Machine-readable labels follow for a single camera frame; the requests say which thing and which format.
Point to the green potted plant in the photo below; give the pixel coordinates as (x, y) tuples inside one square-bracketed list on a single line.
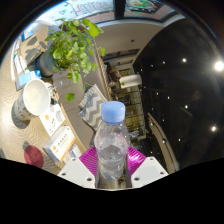
[(71, 50)]

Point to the clear blue-capped water bottle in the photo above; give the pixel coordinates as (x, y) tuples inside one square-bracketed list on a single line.
[(111, 153)]

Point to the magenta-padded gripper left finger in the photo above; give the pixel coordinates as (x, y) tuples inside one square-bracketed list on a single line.
[(78, 171)]

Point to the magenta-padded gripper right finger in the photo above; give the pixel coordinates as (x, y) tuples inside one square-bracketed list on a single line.
[(148, 171)]

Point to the grey curved sofa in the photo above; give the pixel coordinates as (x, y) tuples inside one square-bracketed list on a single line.
[(71, 110)]

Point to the white orange carton box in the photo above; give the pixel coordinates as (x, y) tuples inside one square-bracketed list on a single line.
[(60, 143)]

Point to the group of ceiling lights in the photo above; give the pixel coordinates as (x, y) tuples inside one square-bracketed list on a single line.
[(219, 65)]

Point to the flat round red coaster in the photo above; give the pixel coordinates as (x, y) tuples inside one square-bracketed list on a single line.
[(33, 156)]

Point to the small white blue box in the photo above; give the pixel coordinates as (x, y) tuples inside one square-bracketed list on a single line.
[(73, 153)]

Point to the brown card with leaf shapes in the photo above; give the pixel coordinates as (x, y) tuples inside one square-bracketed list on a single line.
[(33, 48)]

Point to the grey zigzag cushion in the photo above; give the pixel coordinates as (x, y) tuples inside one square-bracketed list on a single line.
[(91, 108)]

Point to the person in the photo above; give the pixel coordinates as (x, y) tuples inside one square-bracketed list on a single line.
[(115, 75)]

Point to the white printed mug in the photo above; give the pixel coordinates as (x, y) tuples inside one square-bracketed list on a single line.
[(35, 98)]

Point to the white printed booklet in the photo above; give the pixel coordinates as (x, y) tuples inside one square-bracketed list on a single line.
[(52, 119)]

